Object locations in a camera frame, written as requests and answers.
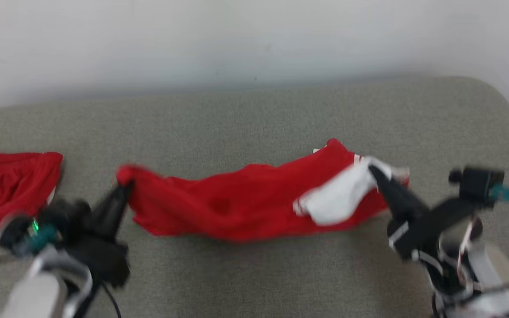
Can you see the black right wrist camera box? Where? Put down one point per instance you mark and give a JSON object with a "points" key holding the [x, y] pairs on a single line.
{"points": [[477, 185]]}

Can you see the grey fabric sofa cushion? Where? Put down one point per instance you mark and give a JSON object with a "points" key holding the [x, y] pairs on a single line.
{"points": [[237, 123]]}

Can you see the red basketball jersey white trim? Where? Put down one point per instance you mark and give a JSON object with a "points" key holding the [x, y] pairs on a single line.
{"points": [[237, 203]]}

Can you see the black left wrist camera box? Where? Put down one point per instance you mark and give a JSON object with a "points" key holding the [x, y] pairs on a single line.
{"points": [[60, 216]]}

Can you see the red shorts white stripes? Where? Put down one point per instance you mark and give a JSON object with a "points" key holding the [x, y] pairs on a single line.
{"points": [[7, 190]]}

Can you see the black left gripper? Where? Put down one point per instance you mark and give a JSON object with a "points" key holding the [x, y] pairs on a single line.
{"points": [[100, 260]]}

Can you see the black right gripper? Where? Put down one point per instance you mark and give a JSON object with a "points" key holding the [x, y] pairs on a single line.
{"points": [[427, 225]]}

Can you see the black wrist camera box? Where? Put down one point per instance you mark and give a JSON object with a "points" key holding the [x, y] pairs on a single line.
{"points": [[477, 185], [60, 216]]}

